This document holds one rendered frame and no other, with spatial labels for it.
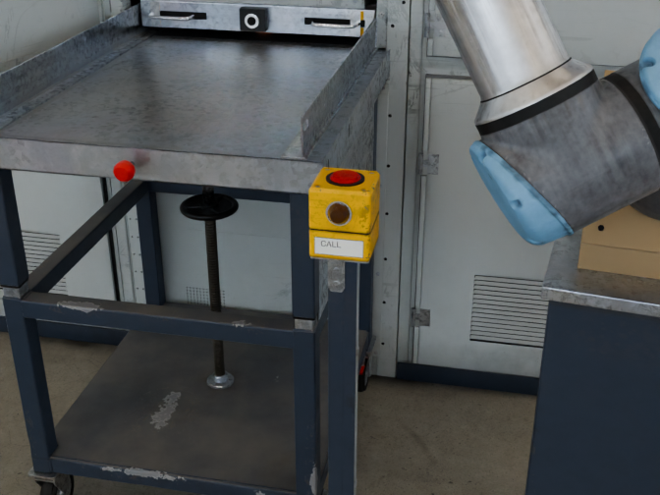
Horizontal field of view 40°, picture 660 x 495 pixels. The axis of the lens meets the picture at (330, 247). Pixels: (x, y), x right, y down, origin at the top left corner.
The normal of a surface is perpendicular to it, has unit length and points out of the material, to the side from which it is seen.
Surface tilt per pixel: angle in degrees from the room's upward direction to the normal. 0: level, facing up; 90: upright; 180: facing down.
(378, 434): 0
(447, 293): 90
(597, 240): 47
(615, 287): 0
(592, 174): 77
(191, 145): 0
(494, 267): 90
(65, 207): 90
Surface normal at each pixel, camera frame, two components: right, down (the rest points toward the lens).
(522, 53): -0.04, 0.18
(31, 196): -0.21, 0.44
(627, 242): -0.22, -0.29
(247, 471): 0.00, -0.90
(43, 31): 0.86, 0.22
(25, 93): 0.98, 0.09
